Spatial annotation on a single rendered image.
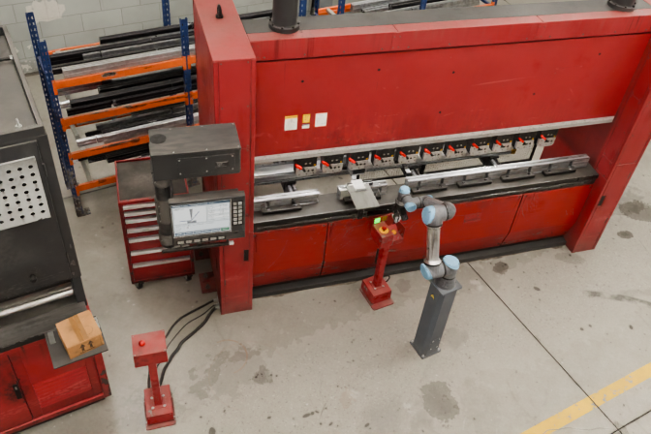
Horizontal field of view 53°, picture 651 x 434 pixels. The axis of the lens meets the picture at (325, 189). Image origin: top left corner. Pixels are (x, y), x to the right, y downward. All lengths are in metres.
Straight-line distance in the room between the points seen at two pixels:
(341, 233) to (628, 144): 2.41
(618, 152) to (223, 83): 3.34
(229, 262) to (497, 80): 2.34
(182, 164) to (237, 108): 0.53
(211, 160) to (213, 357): 1.87
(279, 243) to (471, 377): 1.77
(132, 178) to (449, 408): 2.87
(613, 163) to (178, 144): 3.61
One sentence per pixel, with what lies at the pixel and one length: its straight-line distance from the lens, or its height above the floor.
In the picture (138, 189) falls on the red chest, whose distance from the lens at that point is 4.96.
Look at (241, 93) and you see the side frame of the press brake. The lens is 3.95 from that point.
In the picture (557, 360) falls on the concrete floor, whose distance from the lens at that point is 5.61.
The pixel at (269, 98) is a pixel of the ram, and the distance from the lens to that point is 4.27.
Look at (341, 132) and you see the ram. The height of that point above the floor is 1.54.
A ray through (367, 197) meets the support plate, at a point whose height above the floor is 1.00.
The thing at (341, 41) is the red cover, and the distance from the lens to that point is 4.17.
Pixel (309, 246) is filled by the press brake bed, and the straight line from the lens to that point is 5.13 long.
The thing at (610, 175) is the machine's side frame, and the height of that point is 0.94.
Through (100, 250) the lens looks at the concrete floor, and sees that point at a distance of 5.94.
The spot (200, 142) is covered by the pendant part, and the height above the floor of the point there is 1.95.
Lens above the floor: 4.23
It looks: 41 degrees down
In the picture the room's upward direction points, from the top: 6 degrees clockwise
